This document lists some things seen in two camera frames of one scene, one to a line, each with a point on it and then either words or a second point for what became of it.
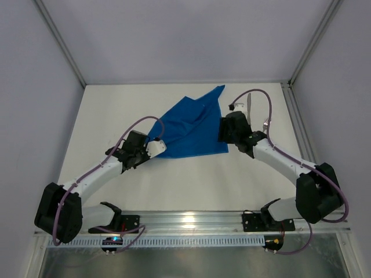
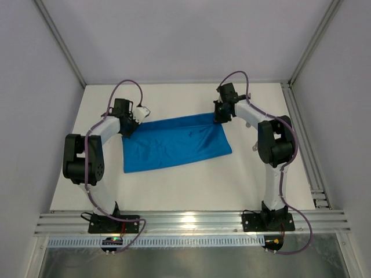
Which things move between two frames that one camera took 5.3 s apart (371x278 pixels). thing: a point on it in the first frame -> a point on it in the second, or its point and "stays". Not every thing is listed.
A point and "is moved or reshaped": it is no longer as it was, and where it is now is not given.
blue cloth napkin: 194,127 is moved or reshaped
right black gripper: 225,131 -> 220,114
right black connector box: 273,242 stays
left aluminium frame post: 44,10 stays
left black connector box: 112,241 stays
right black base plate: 255,222 stays
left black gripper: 142,143 -> 128,127
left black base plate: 128,224 stays
